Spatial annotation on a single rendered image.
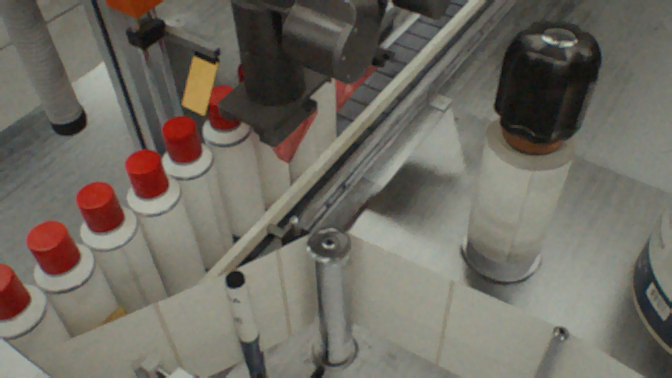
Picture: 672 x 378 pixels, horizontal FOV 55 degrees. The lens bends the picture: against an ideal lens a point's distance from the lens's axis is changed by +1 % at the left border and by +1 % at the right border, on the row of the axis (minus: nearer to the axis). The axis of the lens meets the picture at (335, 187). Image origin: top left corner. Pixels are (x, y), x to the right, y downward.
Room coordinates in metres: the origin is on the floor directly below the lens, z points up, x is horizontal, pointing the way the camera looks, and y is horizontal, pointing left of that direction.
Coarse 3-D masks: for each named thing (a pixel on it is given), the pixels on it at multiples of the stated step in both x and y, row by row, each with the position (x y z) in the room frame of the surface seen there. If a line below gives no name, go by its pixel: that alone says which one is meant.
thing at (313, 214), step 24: (504, 0) 1.00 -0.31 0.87; (408, 24) 0.93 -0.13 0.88; (480, 24) 0.92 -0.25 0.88; (456, 48) 0.86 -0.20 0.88; (432, 72) 0.80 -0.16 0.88; (408, 96) 0.74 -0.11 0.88; (384, 120) 0.69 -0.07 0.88; (408, 120) 0.73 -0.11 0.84; (360, 144) 0.64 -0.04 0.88; (384, 144) 0.68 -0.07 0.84; (360, 168) 0.62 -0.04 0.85; (336, 192) 0.57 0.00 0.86; (312, 216) 0.53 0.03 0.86
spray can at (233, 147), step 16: (208, 112) 0.50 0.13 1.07; (208, 128) 0.50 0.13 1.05; (224, 128) 0.49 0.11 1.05; (240, 128) 0.50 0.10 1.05; (208, 144) 0.49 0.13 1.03; (224, 144) 0.48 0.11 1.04; (240, 144) 0.49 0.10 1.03; (224, 160) 0.48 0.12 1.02; (240, 160) 0.49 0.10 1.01; (256, 160) 0.51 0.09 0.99; (224, 176) 0.48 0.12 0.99; (240, 176) 0.48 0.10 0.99; (256, 176) 0.50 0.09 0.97; (224, 192) 0.49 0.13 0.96; (240, 192) 0.48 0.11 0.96; (256, 192) 0.49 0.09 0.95; (240, 208) 0.48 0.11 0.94; (256, 208) 0.49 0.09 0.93; (240, 224) 0.48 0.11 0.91
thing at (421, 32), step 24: (456, 0) 0.99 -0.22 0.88; (432, 24) 0.92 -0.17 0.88; (408, 48) 0.86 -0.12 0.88; (384, 72) 0.80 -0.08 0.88; (360, 96) 0.74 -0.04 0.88; (336, 168) 0.60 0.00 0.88; (312, 192) 0.56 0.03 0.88; (288, 216) 0.52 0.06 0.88; (264, 240) 0.48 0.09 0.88; (240, 264) 0.45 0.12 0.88
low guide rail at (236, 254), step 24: (480, 0) 0.94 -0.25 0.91; (456, 24) 0.87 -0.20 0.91; (432, 48) 0.81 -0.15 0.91; (408, 72) 0.75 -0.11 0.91; (384, 96) 0.70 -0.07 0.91; (360, 120) 0.65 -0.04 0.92; (336, 144) 0.61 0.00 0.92; (312, 168) 0.56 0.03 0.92; (288, 192) 0.53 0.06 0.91; (264, 216) 0.49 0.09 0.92; (240, 240) 0.46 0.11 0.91; (216, 264) 0.42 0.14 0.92
